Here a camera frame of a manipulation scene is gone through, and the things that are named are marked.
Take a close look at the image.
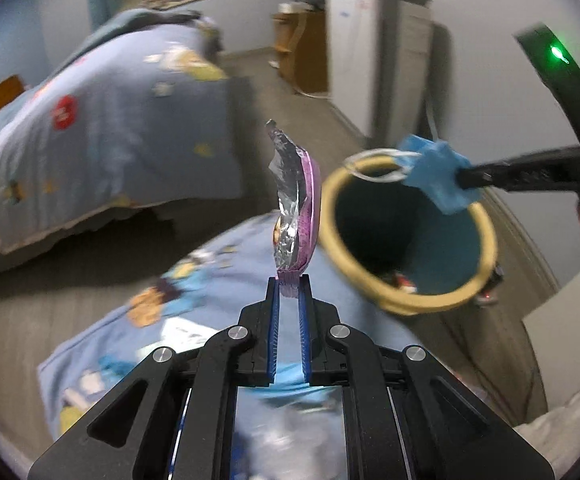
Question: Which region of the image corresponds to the white cabinet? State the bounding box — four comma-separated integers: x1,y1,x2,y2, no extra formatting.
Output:
326,0,436,142

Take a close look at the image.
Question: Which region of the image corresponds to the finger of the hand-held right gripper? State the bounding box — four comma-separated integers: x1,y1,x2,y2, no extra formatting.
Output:
457,147,580,194

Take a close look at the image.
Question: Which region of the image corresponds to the blue cartoon printed table cloth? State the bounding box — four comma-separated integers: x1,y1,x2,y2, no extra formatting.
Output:
37,210,453,443

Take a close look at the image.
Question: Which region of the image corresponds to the red white wrapper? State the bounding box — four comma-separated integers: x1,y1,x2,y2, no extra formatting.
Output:
393,271,419,294

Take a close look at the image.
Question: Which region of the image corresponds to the wooden nightstand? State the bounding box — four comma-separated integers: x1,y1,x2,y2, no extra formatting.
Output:
272,2,331,95

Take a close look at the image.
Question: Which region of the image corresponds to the blue cartoon printed bed blanket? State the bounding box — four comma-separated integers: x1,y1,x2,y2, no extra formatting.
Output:
0,7,243,271

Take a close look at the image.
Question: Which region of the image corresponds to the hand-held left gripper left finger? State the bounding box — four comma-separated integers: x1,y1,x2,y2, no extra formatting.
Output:
27,276,277,480

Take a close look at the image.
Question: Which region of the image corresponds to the white pillow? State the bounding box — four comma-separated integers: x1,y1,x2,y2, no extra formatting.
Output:
514,365,580,480

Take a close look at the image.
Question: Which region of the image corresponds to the purple foil snack packet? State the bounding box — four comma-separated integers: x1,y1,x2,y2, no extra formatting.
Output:
266,120,323,297

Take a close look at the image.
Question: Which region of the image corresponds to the yellow rimmed teal bin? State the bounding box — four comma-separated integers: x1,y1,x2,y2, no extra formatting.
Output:
318,156,498,317

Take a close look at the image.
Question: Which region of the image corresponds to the blue face mask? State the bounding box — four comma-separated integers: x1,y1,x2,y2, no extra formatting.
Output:
347,134,473,215

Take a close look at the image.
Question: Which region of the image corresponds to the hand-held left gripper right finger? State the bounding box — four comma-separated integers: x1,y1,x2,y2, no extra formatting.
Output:
297,275,554,480

